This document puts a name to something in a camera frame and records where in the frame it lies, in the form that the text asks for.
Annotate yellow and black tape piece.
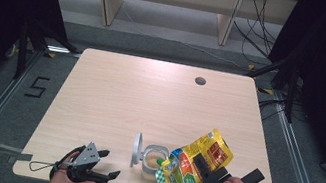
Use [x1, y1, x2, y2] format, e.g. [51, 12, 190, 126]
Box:
[256, 86, 275, 96]

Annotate thin black cable loop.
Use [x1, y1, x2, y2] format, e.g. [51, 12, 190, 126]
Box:
[27, 137, 87, 182]

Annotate grey tape strip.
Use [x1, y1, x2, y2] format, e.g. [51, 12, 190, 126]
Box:
[6, 150, 34, 168]

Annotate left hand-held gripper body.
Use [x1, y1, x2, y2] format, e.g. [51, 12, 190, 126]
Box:
[64, 137, 116, 183]

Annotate short silver metal bar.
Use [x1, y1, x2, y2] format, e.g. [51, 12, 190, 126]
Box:
[45, 45, 83, 59]

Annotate brown powder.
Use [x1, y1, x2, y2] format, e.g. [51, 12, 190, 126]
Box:
[144, 153, 164, 170]

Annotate black metal stand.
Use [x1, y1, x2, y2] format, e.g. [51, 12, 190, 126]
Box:
[239, 49, 305, 123]
[10, 17, 85, 90]

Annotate bundle of black cables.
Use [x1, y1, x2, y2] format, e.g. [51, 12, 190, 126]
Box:
[227, 0, 285, 68]

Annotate yellow spouted refill pouch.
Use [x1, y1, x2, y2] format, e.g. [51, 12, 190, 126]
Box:
[153, 119, 239, 183]

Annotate light wooden shelf unit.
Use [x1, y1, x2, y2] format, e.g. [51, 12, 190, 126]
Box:
[38, 0, 298, 58]

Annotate black floor cables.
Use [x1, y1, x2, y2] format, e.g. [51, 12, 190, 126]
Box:
[256, 95, 287, 125]

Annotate grey lidded jar with handle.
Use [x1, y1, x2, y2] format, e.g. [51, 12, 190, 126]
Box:
[129, 130, 173, 178]

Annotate round grey table grommet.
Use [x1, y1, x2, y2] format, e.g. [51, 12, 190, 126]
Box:
[194, 75, 208, 87]

